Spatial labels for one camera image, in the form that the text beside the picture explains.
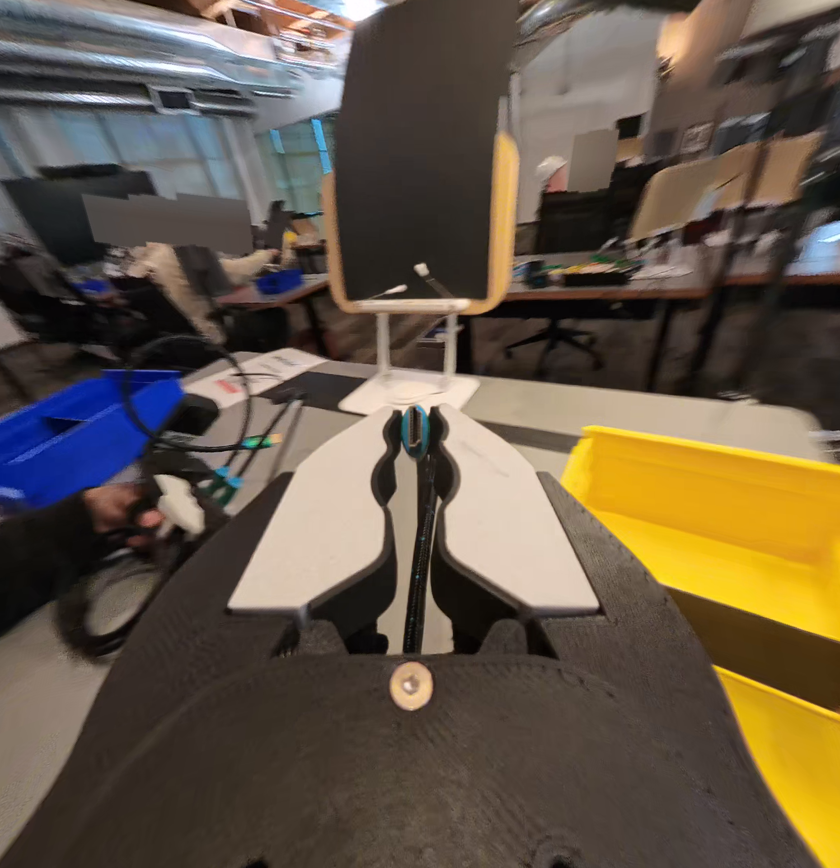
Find black office chair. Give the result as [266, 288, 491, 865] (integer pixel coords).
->
[504, 193, 604, 370]

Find yellow plastic bin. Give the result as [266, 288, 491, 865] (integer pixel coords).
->
[561, 426, 840, 868]

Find dark computer monitor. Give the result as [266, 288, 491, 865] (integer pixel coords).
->
[0, 166, 156, 265]

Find cardboard sheets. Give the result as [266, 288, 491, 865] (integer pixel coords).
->
[630, 132, 824, 238]

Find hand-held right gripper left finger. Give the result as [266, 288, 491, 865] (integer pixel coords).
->
[228, 407, 400, 621]

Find laminated instruction sheet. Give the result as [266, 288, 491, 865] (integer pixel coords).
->
[183, 347, 326, 402]

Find long office desk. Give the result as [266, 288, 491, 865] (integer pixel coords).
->
[460, 224, 840, 394]

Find person's left hand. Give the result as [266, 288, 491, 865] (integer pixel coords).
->
[81, 485, 164, 552]

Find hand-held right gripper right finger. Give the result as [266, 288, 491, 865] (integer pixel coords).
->
[430, 403, 601, 619]

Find person's left forearm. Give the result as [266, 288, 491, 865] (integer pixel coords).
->
[0, 495, 105, 645]

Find black board with wooden rim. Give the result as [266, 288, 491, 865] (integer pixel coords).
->
[323, 0, 520, 316]

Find blue plastic bin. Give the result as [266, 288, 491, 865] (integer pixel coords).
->
[0, 372, 185, 509]

